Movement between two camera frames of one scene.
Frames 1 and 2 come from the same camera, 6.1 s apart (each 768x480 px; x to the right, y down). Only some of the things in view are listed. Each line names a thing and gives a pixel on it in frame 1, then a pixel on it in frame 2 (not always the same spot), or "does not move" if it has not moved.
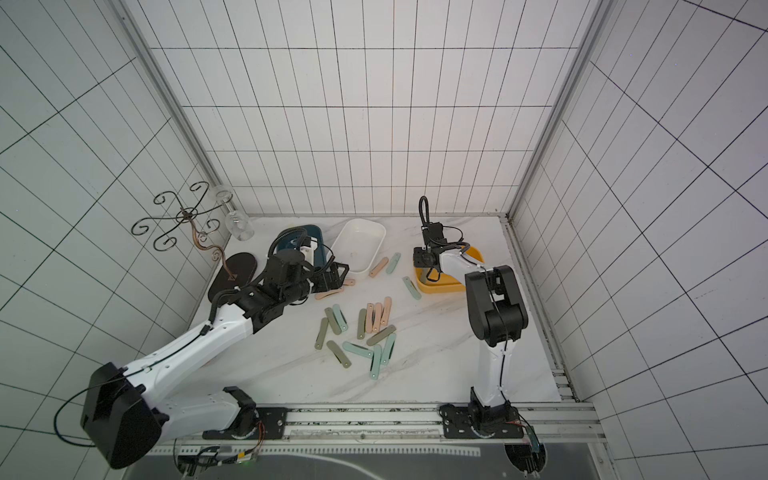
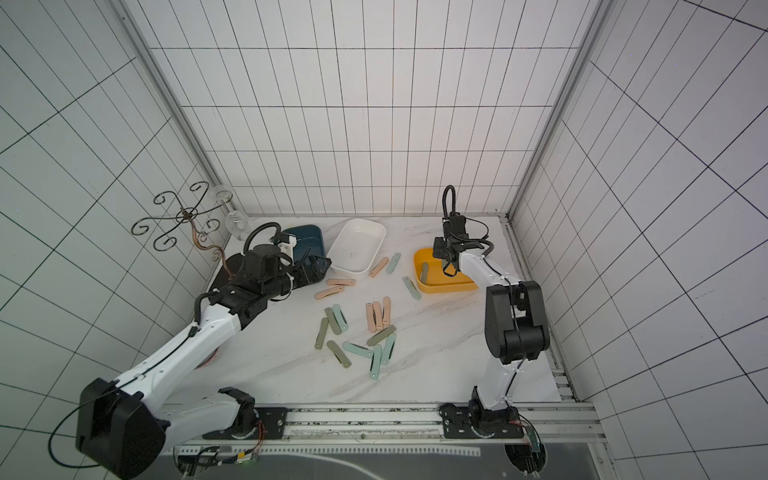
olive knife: x=339 y=355 does not move
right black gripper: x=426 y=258 to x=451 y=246
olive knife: x=321 y=333 does not move
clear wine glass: x=237 y=222 does not move
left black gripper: x=324 y=284 to x=318 y=275
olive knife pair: x=333 y=320 does not move
